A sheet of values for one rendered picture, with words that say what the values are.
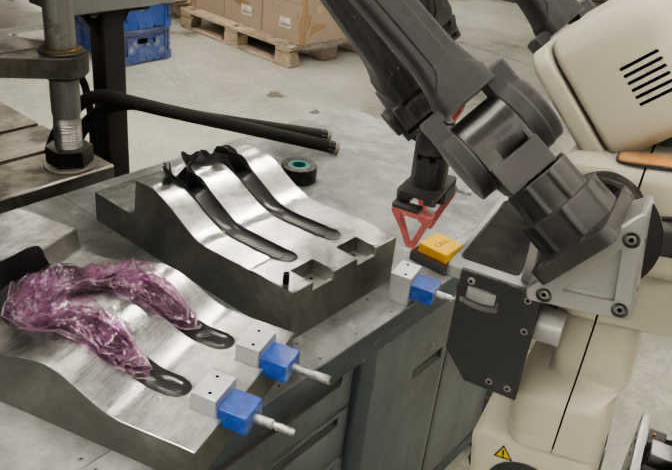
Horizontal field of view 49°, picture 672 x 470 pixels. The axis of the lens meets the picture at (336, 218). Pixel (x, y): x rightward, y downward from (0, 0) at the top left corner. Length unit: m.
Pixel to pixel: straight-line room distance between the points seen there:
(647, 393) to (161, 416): 1.92
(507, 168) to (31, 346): 0.63
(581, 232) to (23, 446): 0.70
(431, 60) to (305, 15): 4.33
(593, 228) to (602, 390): 0.35
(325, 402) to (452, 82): 0.74
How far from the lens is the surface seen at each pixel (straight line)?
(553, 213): 0.71
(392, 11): 0.75
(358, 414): 1.43
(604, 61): 0.82
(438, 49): 0.74
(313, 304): 1.16
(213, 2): 5.73
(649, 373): 2.71
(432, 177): 1.14
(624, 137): 0.83
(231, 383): 0.95
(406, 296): 1.25
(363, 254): 1.26
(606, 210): 0.73
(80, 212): 1.50
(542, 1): 1.14
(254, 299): 1.17
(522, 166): 0.72
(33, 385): 1.02
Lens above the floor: 1.51
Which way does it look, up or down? 28 degrees down
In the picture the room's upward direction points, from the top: 6 degrees clockwise
